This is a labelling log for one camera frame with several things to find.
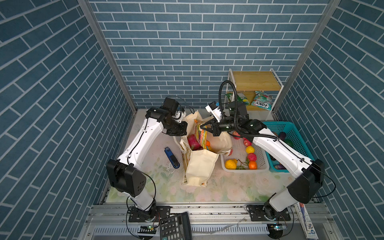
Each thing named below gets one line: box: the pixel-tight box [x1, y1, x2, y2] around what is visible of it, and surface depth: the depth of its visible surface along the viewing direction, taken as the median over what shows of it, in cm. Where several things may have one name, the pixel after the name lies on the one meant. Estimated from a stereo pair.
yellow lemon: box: [225, 159, 238, 170], surface depth 87 cm
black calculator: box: [159, 212, 193, 240], surface depth 69 cm
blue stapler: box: [164, 146, 181, 169], surface depth 93 cm
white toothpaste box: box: [294, 202, 319, 240], surface depth 72 cm
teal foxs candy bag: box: [251, 91, 273, 111], surface depth 104 cm
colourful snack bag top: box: [194, 119, 211, 150], surface depth 72 cm
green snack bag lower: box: [225, 92, 251, 106], surface depth 104 cm
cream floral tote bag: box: [173, 110, 233, 187], surface depth 75 cm
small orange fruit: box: [248, 160, 258, 170], surface depth 87 cm
